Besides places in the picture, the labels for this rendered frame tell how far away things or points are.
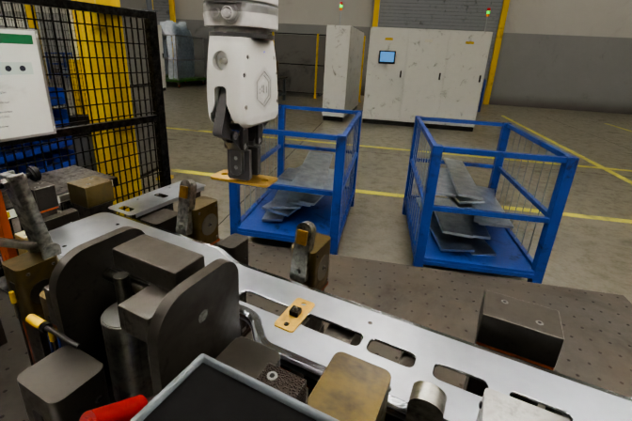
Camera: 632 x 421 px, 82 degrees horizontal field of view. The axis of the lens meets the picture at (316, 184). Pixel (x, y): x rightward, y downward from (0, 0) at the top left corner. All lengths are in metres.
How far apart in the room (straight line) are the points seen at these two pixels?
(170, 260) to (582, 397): 0.59
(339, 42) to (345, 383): 8.03
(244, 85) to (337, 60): 7.93
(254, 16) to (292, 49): 12.22
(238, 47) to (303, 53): 12.15
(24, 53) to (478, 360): 1.37
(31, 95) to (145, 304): 1.04
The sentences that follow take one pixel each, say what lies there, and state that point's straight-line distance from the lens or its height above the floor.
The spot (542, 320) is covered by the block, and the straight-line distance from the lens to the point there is 0.75.
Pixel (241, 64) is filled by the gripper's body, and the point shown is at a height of 1.42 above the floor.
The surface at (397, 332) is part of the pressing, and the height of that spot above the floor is 1.00.
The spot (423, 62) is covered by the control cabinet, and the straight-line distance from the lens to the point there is 8.33.
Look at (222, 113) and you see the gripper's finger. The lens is 0.43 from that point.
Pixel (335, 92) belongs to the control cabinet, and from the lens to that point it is 8.37.
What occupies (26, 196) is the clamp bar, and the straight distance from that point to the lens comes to 0.80.
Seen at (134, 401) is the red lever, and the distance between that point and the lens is 0.40.
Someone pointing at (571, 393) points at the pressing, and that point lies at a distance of 0.69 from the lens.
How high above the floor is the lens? 1.43
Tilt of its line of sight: 20 degrees down
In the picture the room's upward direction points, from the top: 3 degrees clockwise
